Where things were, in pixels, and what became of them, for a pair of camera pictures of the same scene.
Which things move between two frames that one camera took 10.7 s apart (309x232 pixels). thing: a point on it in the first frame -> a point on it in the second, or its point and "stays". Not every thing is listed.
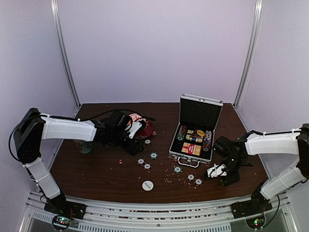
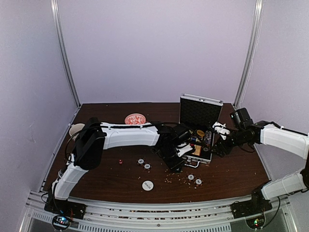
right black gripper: [234, 179] -> [217, 145]
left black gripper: [133, 148] -> [175, 166]
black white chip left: [140, 161] stays
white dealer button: [147, 185] stays
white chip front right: [198, 181] stays
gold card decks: [188, 137] -> [200, 133]
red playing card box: [191, 149] stays
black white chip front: [190, 177] stays
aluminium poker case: [192, 143] stays
